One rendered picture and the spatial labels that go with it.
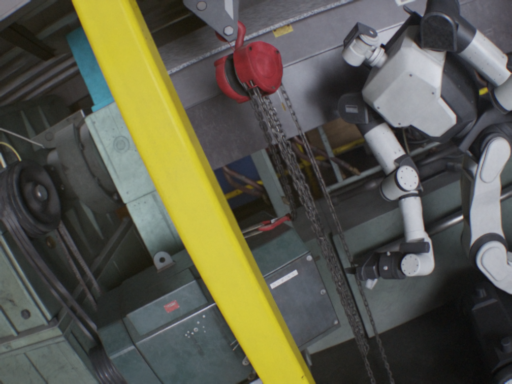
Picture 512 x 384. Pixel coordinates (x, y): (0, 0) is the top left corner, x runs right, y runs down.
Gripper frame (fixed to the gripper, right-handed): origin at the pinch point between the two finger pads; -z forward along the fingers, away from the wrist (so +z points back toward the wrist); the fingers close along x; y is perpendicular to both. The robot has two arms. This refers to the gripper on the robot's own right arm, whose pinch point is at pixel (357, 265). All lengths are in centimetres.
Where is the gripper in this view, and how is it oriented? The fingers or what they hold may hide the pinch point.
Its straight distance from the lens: 147.0
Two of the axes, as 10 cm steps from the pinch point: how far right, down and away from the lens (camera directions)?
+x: 6.1, -4.7, 6.4
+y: -4.0, -8.8, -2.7
